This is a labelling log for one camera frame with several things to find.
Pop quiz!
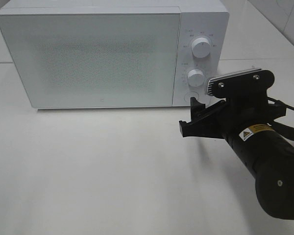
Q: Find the white microwave oven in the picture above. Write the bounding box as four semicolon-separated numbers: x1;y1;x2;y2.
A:
0;0;230;109

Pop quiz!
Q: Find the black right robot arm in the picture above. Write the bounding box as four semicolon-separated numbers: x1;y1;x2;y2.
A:
179;94;294;220

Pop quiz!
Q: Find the white microwave knob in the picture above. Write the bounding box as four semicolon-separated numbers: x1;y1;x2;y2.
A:
191;37;211;58
187;69;205;87

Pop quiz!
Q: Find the upper white microwave knob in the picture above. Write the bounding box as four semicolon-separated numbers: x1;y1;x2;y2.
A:
191;37;211;58

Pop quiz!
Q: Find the white microwave door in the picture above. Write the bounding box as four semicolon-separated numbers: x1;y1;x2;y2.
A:
0;14;180;108

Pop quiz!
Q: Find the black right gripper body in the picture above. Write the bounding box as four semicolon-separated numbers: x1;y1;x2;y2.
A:
209;94;286;143

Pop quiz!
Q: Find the lower white microwave knob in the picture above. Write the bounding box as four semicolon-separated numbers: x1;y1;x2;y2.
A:
187;69;205;87

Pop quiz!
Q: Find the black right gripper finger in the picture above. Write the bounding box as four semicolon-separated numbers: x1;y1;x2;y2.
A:
190;97;226;120
179;112;212;138

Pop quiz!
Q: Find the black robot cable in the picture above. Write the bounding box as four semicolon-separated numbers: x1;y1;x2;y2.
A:
267;96;294;138

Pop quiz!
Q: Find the round white door button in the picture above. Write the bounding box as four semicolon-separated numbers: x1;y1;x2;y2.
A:
184;92;199;105

